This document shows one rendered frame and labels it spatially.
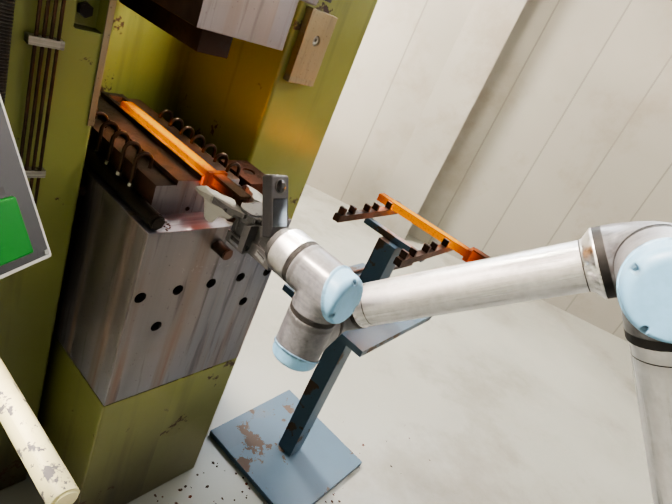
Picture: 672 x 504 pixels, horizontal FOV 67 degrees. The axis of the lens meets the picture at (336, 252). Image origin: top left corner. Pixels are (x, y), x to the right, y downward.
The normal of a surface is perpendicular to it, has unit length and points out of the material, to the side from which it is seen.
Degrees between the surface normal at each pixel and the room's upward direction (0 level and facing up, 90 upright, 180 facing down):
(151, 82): 90
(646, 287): 84
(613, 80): 90
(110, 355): 90
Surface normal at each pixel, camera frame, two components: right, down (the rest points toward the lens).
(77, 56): 0.69, 0.55
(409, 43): -0.26, 0.34
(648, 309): -0.45, 0.12
